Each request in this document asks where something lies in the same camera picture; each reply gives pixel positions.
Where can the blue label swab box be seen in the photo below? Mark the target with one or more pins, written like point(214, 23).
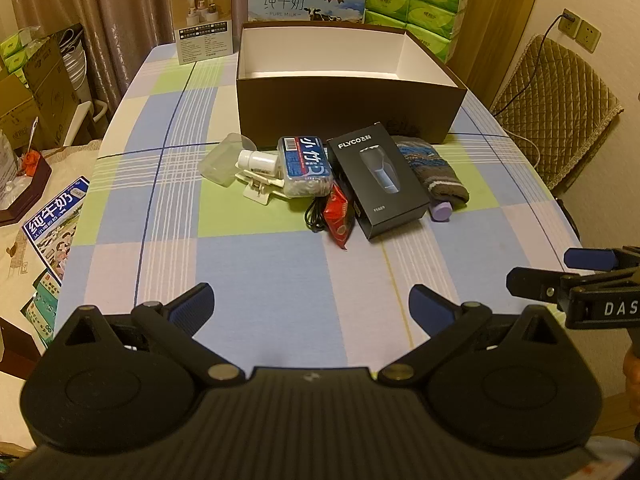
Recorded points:
point(302, 160)

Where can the striped knitted sock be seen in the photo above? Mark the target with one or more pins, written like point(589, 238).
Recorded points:
point(435, 170)

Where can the wall socket with charger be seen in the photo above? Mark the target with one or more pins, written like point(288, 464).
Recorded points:
point(570, 21)

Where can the person's right hand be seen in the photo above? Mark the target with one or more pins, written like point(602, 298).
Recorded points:
point(633, 370)

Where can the metal spoon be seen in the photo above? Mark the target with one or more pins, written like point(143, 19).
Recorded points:
point(32, 132)

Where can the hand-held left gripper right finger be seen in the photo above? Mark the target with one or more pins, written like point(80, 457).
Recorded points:
point(430, 305)

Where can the small purple bottle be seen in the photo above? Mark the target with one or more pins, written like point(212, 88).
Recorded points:
point(441, 211)

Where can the clear plastic cover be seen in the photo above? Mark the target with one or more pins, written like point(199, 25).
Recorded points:
point(220, 165)

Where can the green printed leaflet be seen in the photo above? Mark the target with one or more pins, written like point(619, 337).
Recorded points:
point(42, 305)

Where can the small white bottle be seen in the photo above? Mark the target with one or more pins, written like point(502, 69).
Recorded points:
point(255, 160)

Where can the black shaver box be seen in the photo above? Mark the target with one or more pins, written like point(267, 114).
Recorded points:
point(360, 185)

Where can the empty wall socket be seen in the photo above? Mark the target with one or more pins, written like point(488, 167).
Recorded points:
point(587, 36)

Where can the white plastic bag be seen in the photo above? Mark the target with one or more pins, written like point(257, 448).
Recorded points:
point(7, 165)

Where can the brown curtain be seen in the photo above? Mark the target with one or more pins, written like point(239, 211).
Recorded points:
point(125, 10)

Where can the cream embroidered cloth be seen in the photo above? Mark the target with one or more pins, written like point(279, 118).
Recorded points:
point(15, 270)

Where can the small orange object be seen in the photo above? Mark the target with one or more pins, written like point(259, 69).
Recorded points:
point(30, 164)

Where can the white ribbed bin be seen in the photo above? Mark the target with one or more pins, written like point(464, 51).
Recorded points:
point(75, 65)

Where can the dark red wooden tray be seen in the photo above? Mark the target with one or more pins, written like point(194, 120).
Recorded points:
point(30, 195)

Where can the quilted chair cover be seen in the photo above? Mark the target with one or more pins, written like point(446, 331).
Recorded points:
point(555, 110)

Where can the white plastic case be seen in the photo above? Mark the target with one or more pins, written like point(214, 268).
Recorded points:
point(257, 190)

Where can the stack of green tissue packs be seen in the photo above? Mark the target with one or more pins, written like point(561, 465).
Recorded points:
point(425, 0)

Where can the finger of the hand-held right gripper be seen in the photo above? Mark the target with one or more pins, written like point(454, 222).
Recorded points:
point(537, 285)
point(590, 259)

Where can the green tissue packs in carton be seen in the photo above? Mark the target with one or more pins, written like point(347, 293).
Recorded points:
point(17, 50)

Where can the wooden door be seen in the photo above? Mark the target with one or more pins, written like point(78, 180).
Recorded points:
point(500, 0)

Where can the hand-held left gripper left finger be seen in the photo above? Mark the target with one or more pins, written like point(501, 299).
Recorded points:
point(192, 303)

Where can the red snack packet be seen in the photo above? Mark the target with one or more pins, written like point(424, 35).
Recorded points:
point(340, 217)

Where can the flattened blue milk carton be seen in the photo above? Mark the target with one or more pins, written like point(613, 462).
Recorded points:
point(55, 225)

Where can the white rail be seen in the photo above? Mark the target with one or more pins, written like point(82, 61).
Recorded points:
point(95, 112)

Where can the beige product box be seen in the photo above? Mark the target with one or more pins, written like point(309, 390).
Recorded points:
point(200, 20)

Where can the brown cardboard box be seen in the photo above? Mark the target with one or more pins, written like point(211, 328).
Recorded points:
point(325, 105)

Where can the large open cardboard carton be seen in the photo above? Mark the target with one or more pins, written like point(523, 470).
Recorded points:
point(45, 90)

